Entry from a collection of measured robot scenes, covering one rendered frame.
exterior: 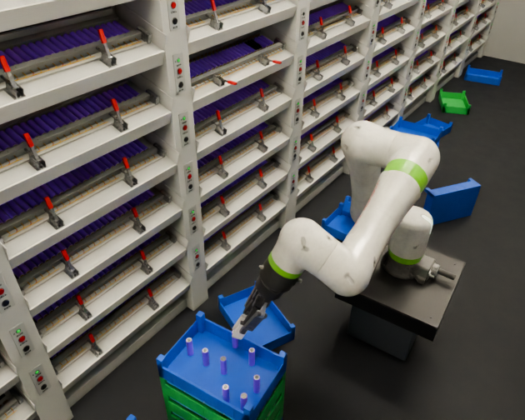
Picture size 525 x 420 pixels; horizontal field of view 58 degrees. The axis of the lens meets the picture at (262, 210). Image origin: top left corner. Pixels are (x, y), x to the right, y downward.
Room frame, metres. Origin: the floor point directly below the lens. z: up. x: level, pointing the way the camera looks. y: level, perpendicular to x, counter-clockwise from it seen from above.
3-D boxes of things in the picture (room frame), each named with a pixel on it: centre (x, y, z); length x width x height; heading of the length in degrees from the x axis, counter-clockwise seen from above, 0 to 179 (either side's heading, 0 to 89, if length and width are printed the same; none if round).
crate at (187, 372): (0.79, 0.10, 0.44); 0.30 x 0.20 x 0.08; 60
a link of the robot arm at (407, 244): (1.30, -0.52, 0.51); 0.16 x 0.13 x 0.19; 57
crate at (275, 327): (1.31, 0.02, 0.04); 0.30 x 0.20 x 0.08; 31
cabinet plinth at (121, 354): (1.76, 0.15, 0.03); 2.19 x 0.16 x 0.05; 144
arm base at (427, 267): (1.27, -0.57, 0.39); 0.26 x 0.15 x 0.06; 57
